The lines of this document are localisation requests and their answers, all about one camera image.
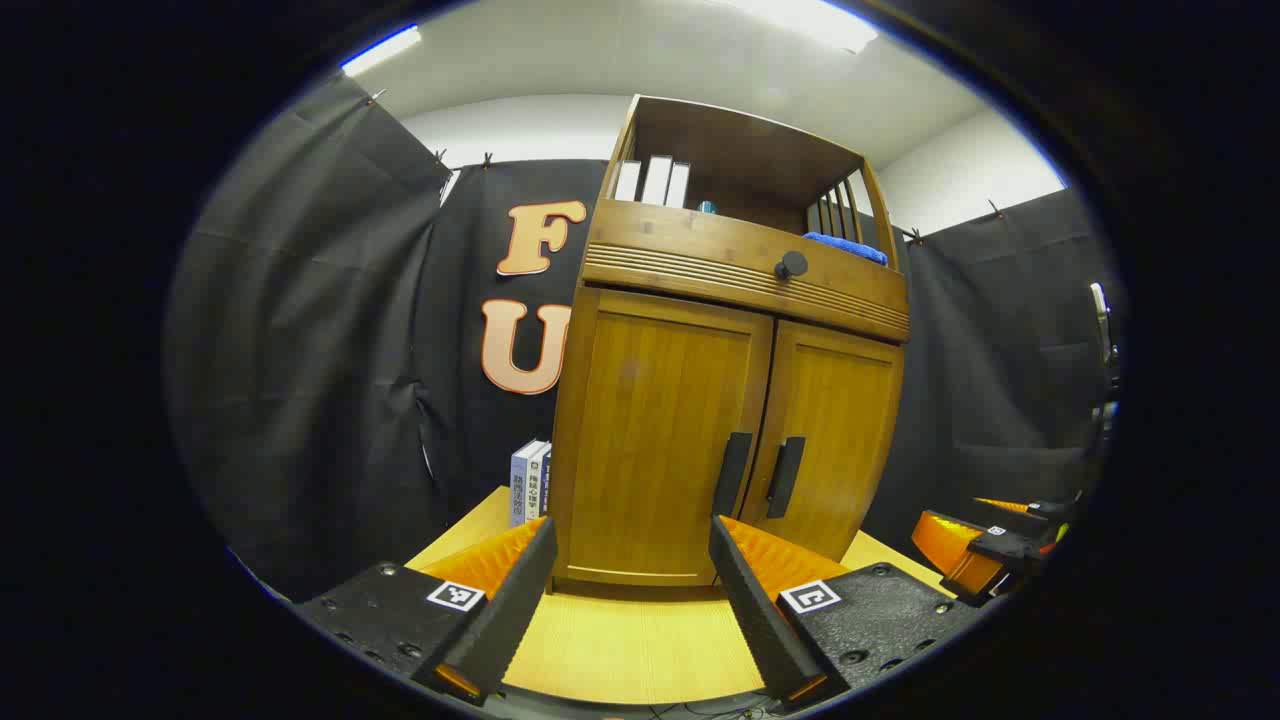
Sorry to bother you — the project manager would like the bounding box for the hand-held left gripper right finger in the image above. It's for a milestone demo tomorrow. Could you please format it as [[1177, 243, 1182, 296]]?
[[708, 515, 986, 711]]

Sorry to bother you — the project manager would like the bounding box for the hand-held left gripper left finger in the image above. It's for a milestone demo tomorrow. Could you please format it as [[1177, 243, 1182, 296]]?
[[295, 515, 559, 706]]

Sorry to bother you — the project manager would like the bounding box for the wooden shoe cabinet door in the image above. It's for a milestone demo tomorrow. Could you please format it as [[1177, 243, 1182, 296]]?
[[565, 290, 776, 586], [740, 320, 906, 561]]

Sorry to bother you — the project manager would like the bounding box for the wooden double-door shoe cabinet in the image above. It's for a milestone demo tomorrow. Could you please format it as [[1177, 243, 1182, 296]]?
[[548, 95, 911, 589]]

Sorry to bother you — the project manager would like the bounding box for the wooden cabinet drawer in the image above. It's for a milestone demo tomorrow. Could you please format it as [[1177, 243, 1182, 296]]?
[[580, 198, 911, 344]]

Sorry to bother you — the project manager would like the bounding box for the blue folded cloth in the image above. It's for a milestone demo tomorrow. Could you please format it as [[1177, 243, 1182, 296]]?
[[803, 232, 889, 267]]

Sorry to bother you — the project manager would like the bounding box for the black backdrop cloth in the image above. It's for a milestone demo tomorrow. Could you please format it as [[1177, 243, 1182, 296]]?
[[165, 75, 1126, 601]]

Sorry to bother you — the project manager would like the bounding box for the ceiling light panel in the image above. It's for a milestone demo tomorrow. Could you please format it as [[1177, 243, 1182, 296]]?
[[720, 0, 881, 53]]

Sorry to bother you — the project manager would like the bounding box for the ceiling light tube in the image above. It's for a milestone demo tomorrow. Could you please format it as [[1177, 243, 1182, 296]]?
[[340, 25, 423, 79]]

